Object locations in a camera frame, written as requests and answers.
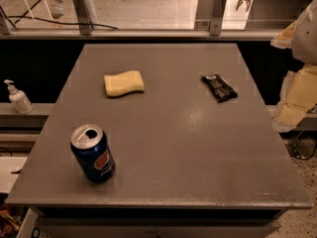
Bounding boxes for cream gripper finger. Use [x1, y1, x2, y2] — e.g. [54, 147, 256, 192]
[270, 22, 296, 49]
[272, 64, 317, 132]

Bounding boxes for black rxbar chocolate wrapper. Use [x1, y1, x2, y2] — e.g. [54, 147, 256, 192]
[201, 74, 238, 103]

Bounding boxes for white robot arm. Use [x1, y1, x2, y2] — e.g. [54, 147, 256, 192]
[270, 0, 317, 132]

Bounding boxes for yellow sponge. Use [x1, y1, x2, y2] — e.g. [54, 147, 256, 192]
[104, 70, 145, 97]

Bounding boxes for blue pepsi can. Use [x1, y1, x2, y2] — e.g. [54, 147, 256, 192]
[70, 124, 116, 183]

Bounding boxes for white pump lotion bottle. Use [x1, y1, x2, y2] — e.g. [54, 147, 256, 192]
[4, 79, 34, 114]

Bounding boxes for black cables on floor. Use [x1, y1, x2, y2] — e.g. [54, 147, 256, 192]
[287, 131, 317, 161]

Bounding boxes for right metal railing post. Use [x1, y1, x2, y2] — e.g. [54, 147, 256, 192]
[210, 0, 227, 36]

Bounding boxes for metal railing post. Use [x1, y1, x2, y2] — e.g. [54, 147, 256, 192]
[210, 0, 227, 36]
[72, 0, 92, 36]

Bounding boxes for left metal railing post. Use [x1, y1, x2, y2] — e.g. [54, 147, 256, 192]
[72, 0, 92, 36]

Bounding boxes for black cable behind table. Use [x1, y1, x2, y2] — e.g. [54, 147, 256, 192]
[0, 0, 119, 31]

